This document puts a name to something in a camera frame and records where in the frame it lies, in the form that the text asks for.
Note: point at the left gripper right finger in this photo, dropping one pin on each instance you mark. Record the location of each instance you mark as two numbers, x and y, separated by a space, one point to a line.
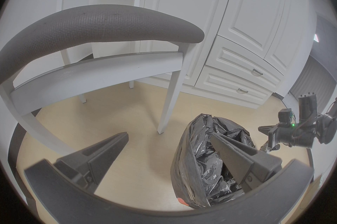
237 159

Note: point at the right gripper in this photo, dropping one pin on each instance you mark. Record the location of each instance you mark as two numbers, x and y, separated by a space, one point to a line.
292 136

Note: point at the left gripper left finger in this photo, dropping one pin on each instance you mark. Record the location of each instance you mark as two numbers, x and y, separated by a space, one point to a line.
100 157

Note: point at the black plastic bag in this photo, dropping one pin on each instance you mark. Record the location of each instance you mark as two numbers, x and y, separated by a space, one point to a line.
194 138

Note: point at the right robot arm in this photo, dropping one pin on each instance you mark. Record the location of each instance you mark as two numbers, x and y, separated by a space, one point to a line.
327 128

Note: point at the crumpled printed wrapper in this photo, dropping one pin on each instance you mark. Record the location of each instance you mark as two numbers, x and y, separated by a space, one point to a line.
273 148

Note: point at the grey curtain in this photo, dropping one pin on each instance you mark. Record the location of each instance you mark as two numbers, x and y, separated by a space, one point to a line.
310 80

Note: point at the white wardrobe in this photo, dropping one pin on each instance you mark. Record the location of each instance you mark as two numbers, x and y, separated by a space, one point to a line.
250 6

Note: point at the white chair with grey cushions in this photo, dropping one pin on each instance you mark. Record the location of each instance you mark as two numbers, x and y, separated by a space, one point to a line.
105 22

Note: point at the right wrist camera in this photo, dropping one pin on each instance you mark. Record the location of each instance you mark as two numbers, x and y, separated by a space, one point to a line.
285 115

